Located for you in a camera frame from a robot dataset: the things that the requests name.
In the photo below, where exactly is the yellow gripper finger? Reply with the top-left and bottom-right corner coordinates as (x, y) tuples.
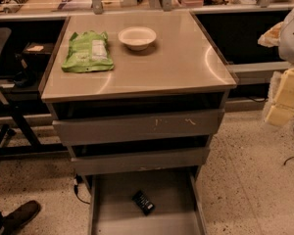
(264, 68), (294, 126)

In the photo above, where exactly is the dark blue rxbar wrapper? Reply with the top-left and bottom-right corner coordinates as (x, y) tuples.
(131, 190), (155, 215)

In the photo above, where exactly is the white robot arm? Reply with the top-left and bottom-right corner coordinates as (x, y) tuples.
(258, 8), (294, 126)

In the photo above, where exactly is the grey drawer cabinet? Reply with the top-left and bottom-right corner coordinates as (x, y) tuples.
(38, 10), (238, 235)

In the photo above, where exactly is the grey open bottom drawer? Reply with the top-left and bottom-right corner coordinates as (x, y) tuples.
(88, 169), (208, 235)

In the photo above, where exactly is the grey top drawer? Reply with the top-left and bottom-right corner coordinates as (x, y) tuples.
(53, 109), (224, 146)

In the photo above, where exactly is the grey middle drawer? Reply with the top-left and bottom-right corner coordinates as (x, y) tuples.
(70, 147), (210, 175)

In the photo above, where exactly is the white paper bowl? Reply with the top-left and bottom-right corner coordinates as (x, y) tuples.
(118, 26), (157, 51)

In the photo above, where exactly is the green snack bag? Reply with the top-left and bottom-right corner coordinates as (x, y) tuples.
(62, 30), (114, 73)

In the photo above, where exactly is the black box with label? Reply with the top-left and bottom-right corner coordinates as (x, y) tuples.
(22, 42), (54, 71)

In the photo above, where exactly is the black shoe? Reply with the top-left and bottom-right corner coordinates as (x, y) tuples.
(1, 200), (41, 235)

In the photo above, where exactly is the black cable under cabinet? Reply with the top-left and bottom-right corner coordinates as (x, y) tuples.
(73, 174), (91, 206)

